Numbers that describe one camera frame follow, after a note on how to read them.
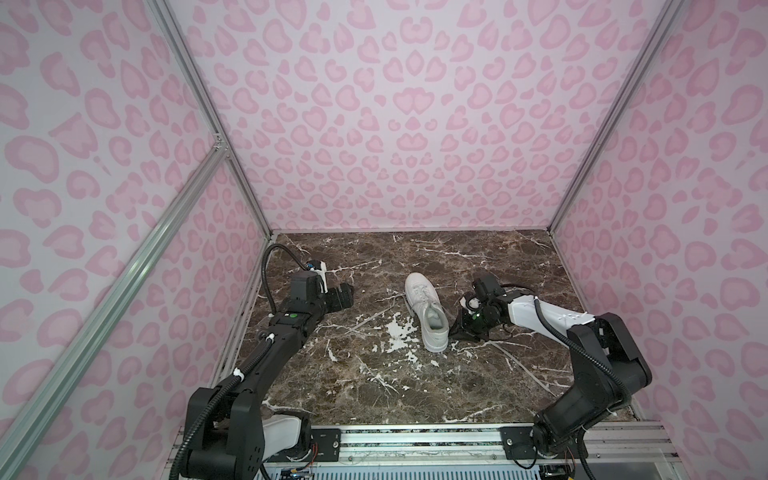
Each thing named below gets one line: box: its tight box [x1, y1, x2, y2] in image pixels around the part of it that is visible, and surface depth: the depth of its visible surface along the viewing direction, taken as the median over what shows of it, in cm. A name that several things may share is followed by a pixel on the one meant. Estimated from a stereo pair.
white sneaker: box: [404, 272, 450, 353], surface depth 90 cm
